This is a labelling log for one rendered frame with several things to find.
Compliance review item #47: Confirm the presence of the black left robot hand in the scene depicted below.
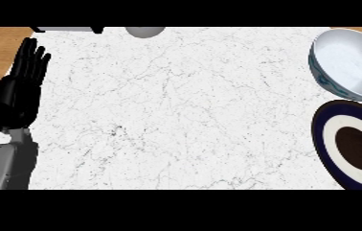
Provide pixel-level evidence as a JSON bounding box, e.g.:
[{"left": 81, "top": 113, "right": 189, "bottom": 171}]
[{"left": 0, "top": 36, "right": 52, "bottom": 130}]

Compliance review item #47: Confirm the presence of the white bowl with blue pattern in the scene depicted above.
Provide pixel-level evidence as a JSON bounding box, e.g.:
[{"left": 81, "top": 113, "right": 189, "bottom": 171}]
[{"left": 309, "top": 28, "right": 362, "bottom": 102}]

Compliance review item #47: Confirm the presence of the dark blue and white plate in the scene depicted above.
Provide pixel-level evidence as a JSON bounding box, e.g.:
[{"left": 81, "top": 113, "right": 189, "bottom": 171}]
[{"left": 310, "top": 99, "right": 362, "bottom": 191}]

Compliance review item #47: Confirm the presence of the grey and black appliance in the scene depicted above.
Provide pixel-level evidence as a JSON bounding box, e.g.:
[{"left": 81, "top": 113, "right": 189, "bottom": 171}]
[{"left": 30, "top": 27, "right": 105, "bottom": 35}]

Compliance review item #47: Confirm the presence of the grey round object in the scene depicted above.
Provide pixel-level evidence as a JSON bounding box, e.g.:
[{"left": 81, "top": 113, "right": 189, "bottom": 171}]
[{"left": 124, "top": 27, "right": 167, "bottom": 39}]

